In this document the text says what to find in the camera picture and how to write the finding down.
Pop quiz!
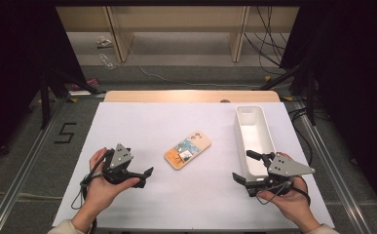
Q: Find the white plastic storage box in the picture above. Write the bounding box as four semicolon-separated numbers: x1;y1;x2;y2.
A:
233;104;277;183

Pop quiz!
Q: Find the beige printed phone case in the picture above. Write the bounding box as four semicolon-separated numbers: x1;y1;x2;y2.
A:
164;130;212;171

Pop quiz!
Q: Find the pink cloth item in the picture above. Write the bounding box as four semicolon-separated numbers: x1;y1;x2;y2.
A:
70;77;100;93

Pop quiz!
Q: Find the person's right hand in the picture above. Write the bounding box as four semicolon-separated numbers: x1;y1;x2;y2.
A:
257;151;311;225

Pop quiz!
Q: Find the white table board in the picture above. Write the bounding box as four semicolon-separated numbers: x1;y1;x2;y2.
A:
52;101;336;230

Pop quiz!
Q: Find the person's left hand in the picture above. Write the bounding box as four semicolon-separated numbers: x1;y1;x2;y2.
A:
84;147;141;216

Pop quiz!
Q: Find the black metal stand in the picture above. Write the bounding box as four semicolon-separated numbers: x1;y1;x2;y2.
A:
259;62;319;127

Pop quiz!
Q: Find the light wooden shelf unit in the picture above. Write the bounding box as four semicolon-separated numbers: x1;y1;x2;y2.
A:
56;5;300;63

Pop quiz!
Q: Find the bundle of black cables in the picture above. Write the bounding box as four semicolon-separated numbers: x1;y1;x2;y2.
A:
243;5;295;76

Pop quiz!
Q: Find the black tripod stand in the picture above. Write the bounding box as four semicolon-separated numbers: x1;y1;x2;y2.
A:
37;64;108;131

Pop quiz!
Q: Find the black curtain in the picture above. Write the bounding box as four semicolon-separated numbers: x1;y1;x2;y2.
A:
0;0;89;172
279;0;377;222

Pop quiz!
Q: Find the aluminium floor rail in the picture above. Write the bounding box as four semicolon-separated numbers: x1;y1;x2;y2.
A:
292;100;373;234
0;97;64;234

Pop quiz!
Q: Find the clear plastic bottle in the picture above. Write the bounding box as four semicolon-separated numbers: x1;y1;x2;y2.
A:
98;53;117;71

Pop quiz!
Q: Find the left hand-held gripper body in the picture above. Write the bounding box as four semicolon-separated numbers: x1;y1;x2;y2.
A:
102;142;139;185

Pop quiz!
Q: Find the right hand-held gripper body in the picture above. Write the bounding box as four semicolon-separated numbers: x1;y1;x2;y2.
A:
246;152;317;198

